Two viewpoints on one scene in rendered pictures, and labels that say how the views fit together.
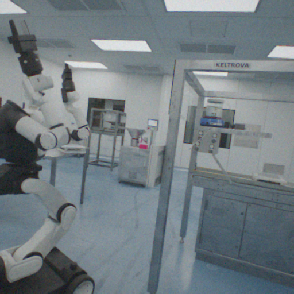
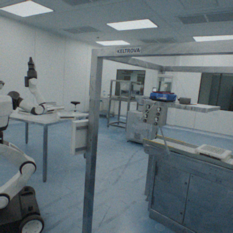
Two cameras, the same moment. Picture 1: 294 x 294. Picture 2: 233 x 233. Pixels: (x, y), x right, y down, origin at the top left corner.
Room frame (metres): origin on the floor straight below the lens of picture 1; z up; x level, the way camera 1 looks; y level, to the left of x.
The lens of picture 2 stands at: (0.15, -0.83, 1.39)
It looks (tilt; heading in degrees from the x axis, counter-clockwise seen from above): 9 degrees down; 18
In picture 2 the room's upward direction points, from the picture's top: 5 degrees clockwise
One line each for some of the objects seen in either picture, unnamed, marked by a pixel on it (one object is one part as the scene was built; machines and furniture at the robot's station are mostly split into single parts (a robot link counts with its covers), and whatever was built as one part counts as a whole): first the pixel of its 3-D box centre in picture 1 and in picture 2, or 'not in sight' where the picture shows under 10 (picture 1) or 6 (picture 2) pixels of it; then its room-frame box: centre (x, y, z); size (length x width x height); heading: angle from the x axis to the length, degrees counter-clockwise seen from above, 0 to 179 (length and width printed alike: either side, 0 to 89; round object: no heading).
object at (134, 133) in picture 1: (138, 138); (144, 104); (4.87, 0.16, 0.95); 0.49 x 0.36 x 0.37; 77
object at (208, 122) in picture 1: (212, 122); (162, 96); (2.14, -0.59, 1.30); 0.21 x 0.20 x 0.09; 159
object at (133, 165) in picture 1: (136, 165); (142, 127); (4.81, 0.13, 0.38); 0.63 x 0.57 x 0.76; 77
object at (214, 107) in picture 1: (214, 107); (164, 82); (2.14, -0.59, 1.44); 0.15 x 0.15 x 0.19
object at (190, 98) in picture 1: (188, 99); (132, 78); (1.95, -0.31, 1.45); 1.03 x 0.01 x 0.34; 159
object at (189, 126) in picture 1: (208, 126); (222, 91); (6.98, -1.83, 1.43); 1.38 x 0.01 x 1.16; 77
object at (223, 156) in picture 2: (268, 177); (213, 150); (1.98, -1.10, 0.88); 0.25 x 0.24 x 0.02; 158
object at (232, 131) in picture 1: (231, 132); (180, 105); (2.12, -0.78, 1.24); 0.62 x 0.38 x 0.04; 69
